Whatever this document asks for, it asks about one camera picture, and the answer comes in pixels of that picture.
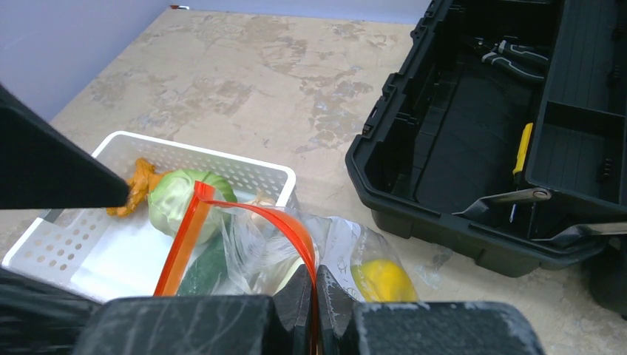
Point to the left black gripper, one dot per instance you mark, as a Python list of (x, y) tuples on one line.
[(37, 318)]

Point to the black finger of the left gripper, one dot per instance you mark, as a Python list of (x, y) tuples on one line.
[(42, 169)]

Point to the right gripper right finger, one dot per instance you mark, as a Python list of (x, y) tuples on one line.
[(469, 327)]

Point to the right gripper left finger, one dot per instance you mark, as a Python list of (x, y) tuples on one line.
[(243, 324)]

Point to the orange fruit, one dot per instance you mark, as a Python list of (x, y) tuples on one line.
[(383, 280)]

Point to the green cucumber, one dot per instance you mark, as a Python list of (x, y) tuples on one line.
[(207, 273)]

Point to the clear zip top bag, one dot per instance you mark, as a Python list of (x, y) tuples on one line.
[(259, 238)]

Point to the white plastic basket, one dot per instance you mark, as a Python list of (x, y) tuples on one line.
[(102, 257)]

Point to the green cabbage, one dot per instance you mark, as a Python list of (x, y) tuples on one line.
[(169, 200)]

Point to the black open toolbox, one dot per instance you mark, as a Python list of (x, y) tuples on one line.
[(434, 159)]

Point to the black pliers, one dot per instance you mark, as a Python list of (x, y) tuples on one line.
[(521, 62)]

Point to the yellow handled screwdriver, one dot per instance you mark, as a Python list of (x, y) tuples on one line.
[(521, 155)]

